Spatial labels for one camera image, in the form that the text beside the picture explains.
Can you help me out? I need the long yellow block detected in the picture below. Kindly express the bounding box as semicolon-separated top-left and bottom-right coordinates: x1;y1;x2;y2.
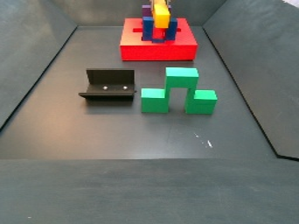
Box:
152;3;171;29

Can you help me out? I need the red slotted base board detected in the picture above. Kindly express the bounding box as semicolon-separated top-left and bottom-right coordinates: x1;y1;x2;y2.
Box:
119;18;199;61

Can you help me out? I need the purple U block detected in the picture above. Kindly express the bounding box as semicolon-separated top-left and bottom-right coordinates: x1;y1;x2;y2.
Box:
142;4;171;18

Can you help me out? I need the dark blue U block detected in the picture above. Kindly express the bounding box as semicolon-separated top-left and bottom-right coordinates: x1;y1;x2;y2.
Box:
142;17;179;43

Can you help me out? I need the green arch block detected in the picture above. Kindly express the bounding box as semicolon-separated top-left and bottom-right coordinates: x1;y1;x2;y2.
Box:
142;67;218;115

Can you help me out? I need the black angle bracket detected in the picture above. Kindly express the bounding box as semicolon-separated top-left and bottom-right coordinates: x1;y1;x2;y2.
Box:
79;68;136;101

